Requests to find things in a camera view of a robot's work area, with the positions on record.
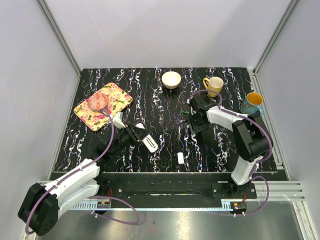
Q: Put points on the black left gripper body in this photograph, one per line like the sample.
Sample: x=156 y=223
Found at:
x=124 y=139

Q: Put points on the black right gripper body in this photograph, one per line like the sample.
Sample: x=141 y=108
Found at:
x=201 y=125

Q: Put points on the white remote control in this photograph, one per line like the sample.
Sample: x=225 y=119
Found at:
x=149 y=142

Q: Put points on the white remote battery cover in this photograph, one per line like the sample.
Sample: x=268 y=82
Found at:
x=180 y=158

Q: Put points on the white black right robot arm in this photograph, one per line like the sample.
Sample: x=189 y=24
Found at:
x=252 y=139

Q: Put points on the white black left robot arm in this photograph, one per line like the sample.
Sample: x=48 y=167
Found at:
x=43 y=205

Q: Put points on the yellow mug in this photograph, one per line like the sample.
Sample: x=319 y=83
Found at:
x=215 y=84

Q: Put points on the cream ceramic bowl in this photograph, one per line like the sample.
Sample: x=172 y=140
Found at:
x=171 y=79

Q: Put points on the floral rectangular tray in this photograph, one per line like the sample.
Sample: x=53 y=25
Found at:
x=109 y=99

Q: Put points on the pink patterned glass bowl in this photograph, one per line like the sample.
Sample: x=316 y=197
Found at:
x=97 y=101

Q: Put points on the blue butterfly mug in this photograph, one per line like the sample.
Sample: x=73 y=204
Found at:
x=252 y=104

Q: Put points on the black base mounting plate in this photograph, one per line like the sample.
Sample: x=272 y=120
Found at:
x=175 y=190

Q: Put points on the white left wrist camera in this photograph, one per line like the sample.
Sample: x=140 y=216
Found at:
x=117 y=120

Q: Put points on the aluminium frame post right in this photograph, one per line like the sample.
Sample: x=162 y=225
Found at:
x=275 y=35

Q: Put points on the aluminium frame post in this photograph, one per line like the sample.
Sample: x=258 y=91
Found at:
x=43 y=6
x=275 y=35

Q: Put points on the aluminium frame post left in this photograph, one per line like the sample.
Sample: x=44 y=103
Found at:
x=43 y=6

